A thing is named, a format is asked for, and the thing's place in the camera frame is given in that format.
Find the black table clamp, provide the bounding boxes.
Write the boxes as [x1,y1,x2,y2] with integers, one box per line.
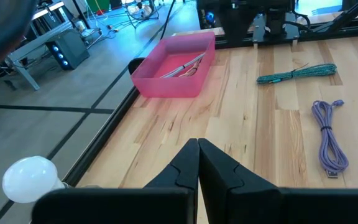
[127,57,145,75]

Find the computer tower blue lights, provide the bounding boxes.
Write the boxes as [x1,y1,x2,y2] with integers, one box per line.
[44,29,91,71]

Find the dark rounded wrist part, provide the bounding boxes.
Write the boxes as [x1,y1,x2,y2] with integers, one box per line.
[0,0,39,73]

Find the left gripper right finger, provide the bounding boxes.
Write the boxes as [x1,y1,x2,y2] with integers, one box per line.
[198,138,358,224]

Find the white bulb table lamp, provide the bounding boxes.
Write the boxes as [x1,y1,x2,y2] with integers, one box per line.
[1,155,67,205]

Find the purple USB cable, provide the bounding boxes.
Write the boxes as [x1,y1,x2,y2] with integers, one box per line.
[311,99,350,179]

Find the pink translucent plastic bin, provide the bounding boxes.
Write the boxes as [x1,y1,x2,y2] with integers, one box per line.
[131,30,216,99]

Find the grey metal bench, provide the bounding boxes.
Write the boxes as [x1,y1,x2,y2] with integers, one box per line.
[4,21,74,91]

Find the teal braided USB cable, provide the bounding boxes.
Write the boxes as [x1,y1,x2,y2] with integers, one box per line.
[256,63,337,85]

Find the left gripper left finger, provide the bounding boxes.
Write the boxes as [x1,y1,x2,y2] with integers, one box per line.
[31,138,201,224]

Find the black aluminium table frame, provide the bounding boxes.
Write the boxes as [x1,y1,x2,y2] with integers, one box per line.
[0,0,358,224]

